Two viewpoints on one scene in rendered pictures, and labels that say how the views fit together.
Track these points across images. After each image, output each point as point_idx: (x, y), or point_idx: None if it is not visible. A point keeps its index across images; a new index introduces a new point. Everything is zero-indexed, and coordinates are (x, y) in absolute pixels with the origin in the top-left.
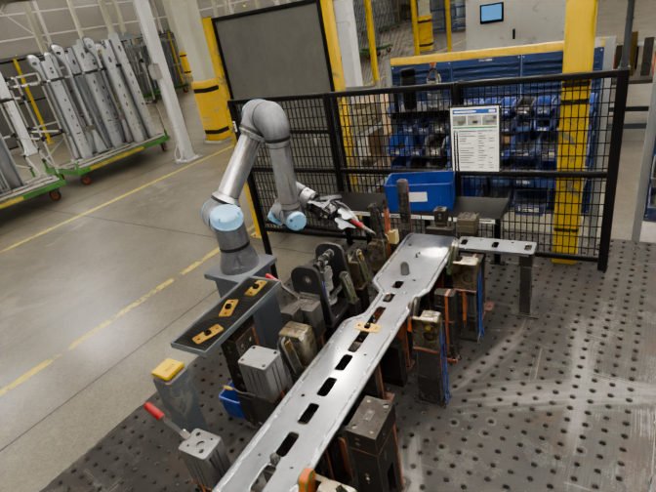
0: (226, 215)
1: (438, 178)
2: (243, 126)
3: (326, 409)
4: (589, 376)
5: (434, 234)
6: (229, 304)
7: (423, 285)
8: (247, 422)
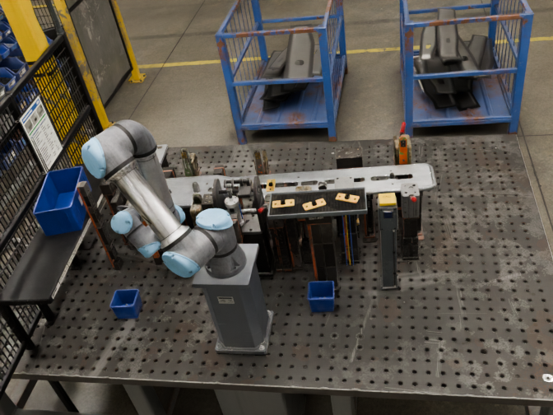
0: (220, 211)
1: (48, 187)
2: (129, 159)
3: (349, 174)
4: (233, 163)
5: (120, 202)
6: (312, 202)
7: (213, 177)
8: (336, 290)
